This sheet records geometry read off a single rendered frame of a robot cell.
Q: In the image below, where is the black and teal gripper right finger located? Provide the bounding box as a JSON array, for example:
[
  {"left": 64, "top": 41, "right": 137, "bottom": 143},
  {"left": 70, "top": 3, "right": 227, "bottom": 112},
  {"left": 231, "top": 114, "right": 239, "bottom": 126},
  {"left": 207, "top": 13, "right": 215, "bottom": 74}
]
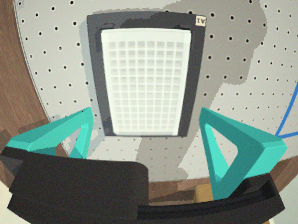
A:
[{"left": 199, "top": 107, "right": 287, "bottom": 200}]

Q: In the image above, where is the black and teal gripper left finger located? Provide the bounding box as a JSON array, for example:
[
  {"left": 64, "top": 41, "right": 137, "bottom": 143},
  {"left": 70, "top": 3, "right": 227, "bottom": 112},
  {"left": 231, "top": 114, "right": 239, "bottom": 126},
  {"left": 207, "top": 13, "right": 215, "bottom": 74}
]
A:
[{"left": 5, "top": 107, "right": 94, "bottom": 159}]

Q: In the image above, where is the grey flat base plate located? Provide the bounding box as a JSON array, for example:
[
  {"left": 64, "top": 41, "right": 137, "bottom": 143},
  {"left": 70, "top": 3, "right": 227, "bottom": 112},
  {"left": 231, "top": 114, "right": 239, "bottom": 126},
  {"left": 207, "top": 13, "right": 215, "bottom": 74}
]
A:
[{"left": 13, "top": 0, "right": 298, "bottom": 182}]

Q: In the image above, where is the white well plate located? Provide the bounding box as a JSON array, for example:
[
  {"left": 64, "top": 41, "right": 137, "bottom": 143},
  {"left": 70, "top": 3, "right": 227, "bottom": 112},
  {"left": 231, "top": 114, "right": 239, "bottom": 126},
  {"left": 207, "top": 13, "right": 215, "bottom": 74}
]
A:
[{"left": 101, "top": 28, "right": 191, "bottom": 135}]

